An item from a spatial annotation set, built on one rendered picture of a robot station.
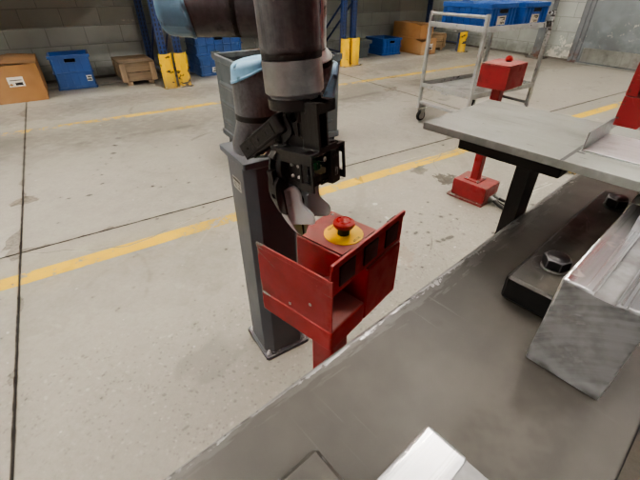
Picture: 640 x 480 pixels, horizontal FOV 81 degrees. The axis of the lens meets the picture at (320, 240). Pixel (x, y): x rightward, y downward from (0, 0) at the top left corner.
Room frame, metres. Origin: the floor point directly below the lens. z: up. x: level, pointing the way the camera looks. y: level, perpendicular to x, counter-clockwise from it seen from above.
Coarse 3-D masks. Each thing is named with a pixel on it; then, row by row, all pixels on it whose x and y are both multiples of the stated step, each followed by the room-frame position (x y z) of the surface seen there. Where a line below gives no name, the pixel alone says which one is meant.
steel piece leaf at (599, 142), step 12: (612, 120) 0.46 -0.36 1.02; (600, 132) 0.44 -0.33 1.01; (588, 144) 0.41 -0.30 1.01; (600, 144) 0.42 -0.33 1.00; (612, 144) 0.42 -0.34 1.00; (624, 144) 0.42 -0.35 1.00; (636, 144) 0.42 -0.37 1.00; (612, 156) 0.39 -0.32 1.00; (624, 156) 0.39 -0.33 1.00; (636, 156) 0.39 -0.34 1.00
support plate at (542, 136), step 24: (432, 120) 0.52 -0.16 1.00; (456, 120) 0.52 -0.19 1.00; (480, 120) 0.52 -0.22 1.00; (504, 120) 0.52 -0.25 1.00; (528, 120) 0.52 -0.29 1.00; (552, 120) 0.52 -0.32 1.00; (576, 120) 0.52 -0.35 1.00; (480, 144) 0.45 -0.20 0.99; (504, 144) 0.43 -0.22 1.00; (528, 144) 0.43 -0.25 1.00; (552, 144) 0.43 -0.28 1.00; (576, 144) 0.43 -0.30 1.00; (576, 168) 0.37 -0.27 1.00; (600, 168) 0.36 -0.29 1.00; (624, 168) 0.36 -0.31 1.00
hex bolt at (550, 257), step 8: (544, 256) 0.32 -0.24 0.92; (552, 256) 0.32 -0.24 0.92; (560, 256) 0.32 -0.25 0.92; (568, 256) 0.32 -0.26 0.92; (544, 264) 0.32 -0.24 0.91; (552, 264) 0.31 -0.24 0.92; (560, 264) 0.30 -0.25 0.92; (568, 264) 0.31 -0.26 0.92; (552, 272) 0.30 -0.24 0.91; (560, 272) 0.30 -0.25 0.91
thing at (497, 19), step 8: (448, 8) 3.77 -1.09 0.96; (456, 8) 3.69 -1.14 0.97; (464, 8) 3.62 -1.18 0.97; (472, 8) 3.55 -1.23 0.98; (480, 8) 3.48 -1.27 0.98; (488, 8) 3.42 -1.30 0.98; (496, 8) 3.43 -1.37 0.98; (504, 8) 3.48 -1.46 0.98; (512, 8) 3.55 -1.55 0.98; (448, 16) 3.75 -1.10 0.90; (496, 16) 3.44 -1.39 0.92; (504, 16) 3.51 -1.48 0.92; (512, 16) 3.56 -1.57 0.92; (464, 24) 3.59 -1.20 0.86; (472, 24) 3.52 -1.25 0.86; (480, 24) 3.46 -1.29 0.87; (496, 24) 3.47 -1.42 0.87; (504, 24) 3.52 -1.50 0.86; (512, 24) 3.58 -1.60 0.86
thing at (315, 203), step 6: (318, 186) 0.51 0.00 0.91; (306, 192) 0.51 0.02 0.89; (318, 192) 0.50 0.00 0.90; (306, 198) 0.51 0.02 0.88; (312, 198) 0.51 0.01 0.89; (318, 198) 0.50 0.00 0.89; (306, 204) 0.51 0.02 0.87; (312, 204) 0.51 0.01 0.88; (318, 204) 0.50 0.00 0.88; (324, 204) 0.49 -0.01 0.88; (312, 210) 0.51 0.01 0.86; (318, 210) 0.50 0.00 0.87; (324, 210) 0.49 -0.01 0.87; (306, 228) 0.51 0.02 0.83
